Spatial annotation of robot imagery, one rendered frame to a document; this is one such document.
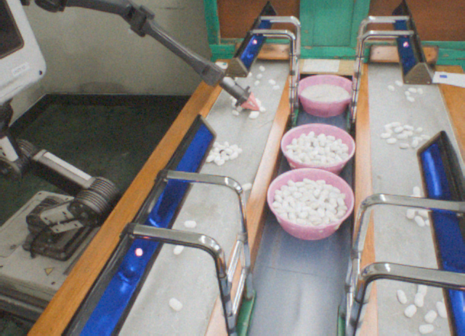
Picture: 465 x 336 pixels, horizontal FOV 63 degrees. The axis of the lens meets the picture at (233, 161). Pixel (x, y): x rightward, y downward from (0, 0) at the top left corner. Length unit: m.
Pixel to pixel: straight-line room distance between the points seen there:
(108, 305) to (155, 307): 0.40
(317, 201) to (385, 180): 0.25
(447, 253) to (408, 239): 0.46
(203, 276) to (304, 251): 0.32
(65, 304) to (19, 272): 0.59
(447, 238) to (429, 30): 1.45
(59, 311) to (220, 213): 0.51
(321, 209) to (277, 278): 0.26
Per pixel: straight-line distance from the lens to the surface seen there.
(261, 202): 1.19
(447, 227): 0.76
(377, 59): 2.01
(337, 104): 1.71
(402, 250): 1.15
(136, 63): 3.27
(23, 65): 1.28
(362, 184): 1.28
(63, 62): 3.59
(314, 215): 1.19
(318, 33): 2.03
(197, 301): 1.02
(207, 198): 1.26
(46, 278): 1.59
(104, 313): 0.65
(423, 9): 2.03
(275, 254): 1.17
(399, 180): 1.36
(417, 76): 1.26
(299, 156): 1.40
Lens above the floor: 1.60
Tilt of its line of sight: 38 degrees down
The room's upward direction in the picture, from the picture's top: 6 degrees counter-clockwise
